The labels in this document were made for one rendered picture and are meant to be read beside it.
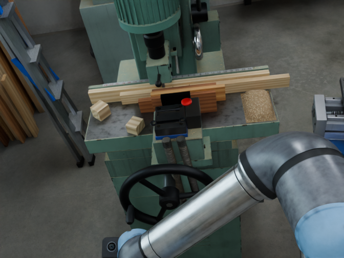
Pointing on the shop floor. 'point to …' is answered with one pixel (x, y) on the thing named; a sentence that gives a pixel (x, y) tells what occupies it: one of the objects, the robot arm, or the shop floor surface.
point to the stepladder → (43, 81)
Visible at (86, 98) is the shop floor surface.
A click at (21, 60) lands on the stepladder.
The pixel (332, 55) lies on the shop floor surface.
